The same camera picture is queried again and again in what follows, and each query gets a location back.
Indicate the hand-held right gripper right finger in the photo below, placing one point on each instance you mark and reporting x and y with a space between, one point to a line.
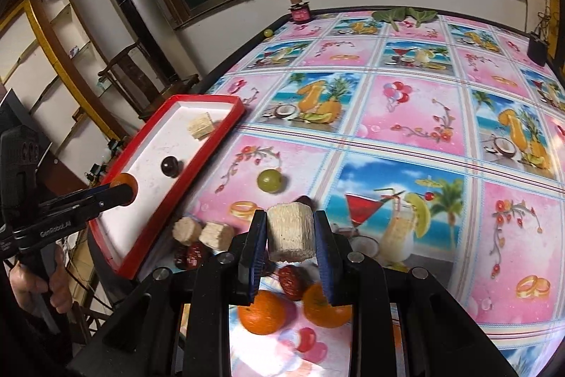
329 257

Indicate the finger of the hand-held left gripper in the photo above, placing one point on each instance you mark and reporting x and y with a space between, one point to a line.
88 212
84 197

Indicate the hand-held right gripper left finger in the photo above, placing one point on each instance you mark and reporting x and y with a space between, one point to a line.
254 257

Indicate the beige sugarcane piece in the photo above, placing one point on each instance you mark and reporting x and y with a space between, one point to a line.
186 230
216 236
199 126
289 233

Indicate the orange tangerine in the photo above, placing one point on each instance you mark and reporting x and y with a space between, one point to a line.
261 313
324 310
123 179

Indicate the red rimmed white tray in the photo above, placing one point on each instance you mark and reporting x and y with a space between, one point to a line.
150 187

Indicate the dark brown date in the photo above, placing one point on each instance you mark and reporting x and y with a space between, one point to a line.
197 255
304 201
179 261

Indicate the person's left hand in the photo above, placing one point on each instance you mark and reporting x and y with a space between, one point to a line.
62 284

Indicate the red date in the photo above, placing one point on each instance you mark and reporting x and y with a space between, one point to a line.
292 283

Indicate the green plum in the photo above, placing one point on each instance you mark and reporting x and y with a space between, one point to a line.
270 181

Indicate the dark purple plum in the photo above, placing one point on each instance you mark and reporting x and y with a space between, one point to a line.
170 166

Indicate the yellow framed cabinet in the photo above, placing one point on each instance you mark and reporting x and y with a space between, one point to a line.
26 50

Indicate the dark wooden chair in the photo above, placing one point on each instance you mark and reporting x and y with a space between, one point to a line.
132 65

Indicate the fruit printed tablecloth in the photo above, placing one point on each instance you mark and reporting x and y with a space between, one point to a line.
397 129

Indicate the silver tower air conditioner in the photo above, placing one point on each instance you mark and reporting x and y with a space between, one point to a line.
132 6

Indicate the red perfume bottle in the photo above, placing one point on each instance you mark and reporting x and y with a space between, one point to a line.
301 12

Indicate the green artificial leaves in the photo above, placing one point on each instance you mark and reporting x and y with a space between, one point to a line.
397 15

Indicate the black cup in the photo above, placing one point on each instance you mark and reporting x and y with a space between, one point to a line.
537 48

